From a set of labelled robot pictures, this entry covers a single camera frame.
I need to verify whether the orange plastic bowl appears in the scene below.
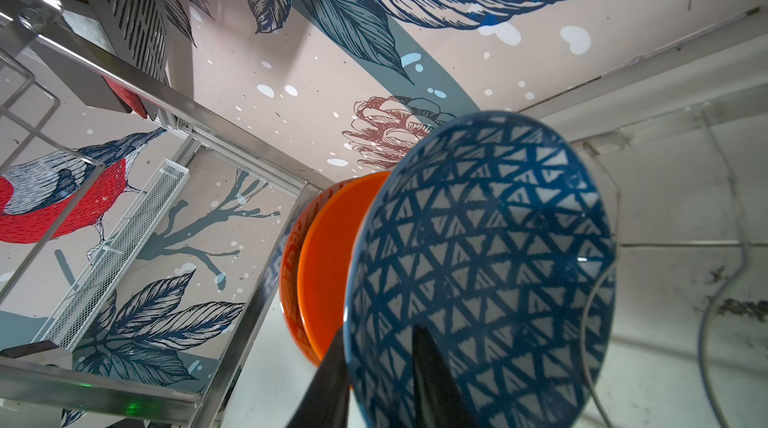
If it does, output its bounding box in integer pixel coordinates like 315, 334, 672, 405
297, 171, 390, 359

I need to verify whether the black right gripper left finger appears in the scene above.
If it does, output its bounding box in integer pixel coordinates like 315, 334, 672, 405
287, 328, 350, 428

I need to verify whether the red cassava chips bag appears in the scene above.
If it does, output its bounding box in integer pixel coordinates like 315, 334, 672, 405
104, 77, 148, 119

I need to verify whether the stainless steel dish rack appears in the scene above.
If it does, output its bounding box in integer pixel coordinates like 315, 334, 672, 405
0, 0, 768, 428

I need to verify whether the blue triangle pattern bowl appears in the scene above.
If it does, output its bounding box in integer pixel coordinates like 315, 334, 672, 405
343, 111, 616, 427

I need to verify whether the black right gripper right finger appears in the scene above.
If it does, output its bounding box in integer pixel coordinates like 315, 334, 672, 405
412, 325, 477, 427

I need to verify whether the red patterned bowl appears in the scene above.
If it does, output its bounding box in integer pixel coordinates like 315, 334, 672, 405
279, 179, 352, 367

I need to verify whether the white wire mesh basket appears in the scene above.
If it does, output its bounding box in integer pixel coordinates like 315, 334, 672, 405
33, 159, 190, 351

